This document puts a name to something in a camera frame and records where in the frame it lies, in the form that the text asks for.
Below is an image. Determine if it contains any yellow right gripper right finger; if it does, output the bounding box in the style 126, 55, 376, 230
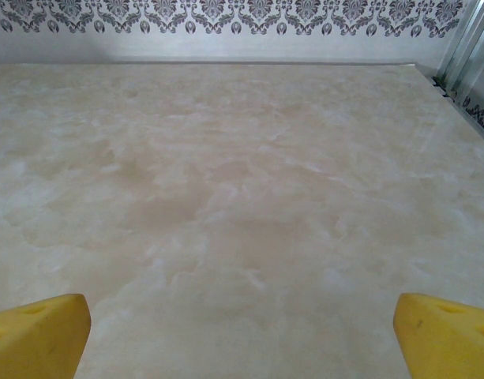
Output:
395, 292, 484, 379

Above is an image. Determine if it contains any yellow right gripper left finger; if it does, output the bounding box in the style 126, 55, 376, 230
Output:
0, 293, 93, 379

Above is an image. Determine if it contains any aluminium frame post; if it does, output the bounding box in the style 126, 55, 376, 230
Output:
437, 0, 484, 103

